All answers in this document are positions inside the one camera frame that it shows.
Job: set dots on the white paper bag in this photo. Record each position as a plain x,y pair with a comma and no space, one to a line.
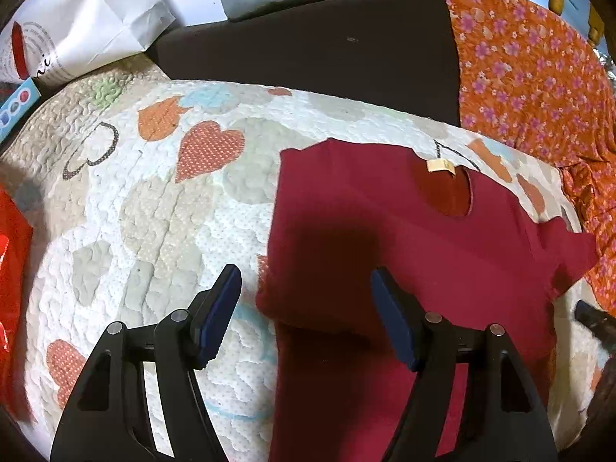
57,41

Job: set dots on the heart patterned quilt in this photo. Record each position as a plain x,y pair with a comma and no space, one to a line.
140,188

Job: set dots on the red shiny plastic bag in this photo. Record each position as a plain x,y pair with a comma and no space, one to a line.
16,234

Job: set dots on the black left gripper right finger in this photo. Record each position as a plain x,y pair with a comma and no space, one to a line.
503,417

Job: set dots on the light blue dotted box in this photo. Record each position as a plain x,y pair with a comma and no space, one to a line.
17,105

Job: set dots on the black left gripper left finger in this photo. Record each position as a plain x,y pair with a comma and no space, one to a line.
106,417

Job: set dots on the orange floral fabric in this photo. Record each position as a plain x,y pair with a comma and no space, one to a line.
531,81

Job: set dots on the dark red shirt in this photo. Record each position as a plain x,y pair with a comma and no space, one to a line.
459,242

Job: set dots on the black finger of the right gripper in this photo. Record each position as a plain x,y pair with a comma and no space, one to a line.
601,324

